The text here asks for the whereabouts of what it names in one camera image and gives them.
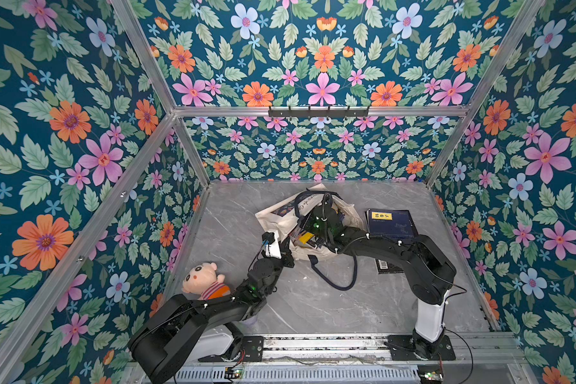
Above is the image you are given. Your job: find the cream canvas tote bag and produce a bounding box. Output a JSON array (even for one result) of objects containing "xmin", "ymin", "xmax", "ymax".
[{"xmin": 255, "ymin": 183, "xmax": 366, "ymax": 292}]

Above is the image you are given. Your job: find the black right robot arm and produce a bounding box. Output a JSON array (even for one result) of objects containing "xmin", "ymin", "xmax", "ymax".
[{"xmin": 294, "ymin": 191, "xmax": 456, "ymax": 359}]

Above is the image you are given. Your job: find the navy book yellow label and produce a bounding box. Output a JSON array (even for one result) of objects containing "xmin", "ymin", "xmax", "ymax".
[{"xmin": 366, "ymin": 209, "xmax": 419, "ymax": 239}]

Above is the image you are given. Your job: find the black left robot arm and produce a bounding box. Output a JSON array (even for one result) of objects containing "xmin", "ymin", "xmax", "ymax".
[{"xmin": 127, "ymin": 239, "xmax": 294, "ymax": 383}]

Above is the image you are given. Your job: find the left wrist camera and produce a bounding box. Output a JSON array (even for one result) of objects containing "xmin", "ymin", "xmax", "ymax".
[{"xmin": 262, "ymin": 230, "xmax": 282, "ymax": 259}]

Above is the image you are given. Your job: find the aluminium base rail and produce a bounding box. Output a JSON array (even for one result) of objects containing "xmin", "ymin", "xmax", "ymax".
[{"xmin": 165, "ymin": 331, "xmax": 537, "ymax": 383}]

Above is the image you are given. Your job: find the dark striped book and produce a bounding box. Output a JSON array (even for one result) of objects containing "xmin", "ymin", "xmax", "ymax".
[{"xmin": 375, "ymin": 259, "xmax": 403, "ymax": 275}]

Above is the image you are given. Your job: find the plush doll toy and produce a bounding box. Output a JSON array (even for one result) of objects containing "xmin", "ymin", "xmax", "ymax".
[{"xmin": 182, "ymin": 262, "xmax": 231, "ymax": 300}]

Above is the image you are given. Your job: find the yellow spine book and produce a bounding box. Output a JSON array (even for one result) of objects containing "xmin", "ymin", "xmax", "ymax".
[{"xmin": 299, "ymin": 232, "xmax": 316, "ymax": 246}]

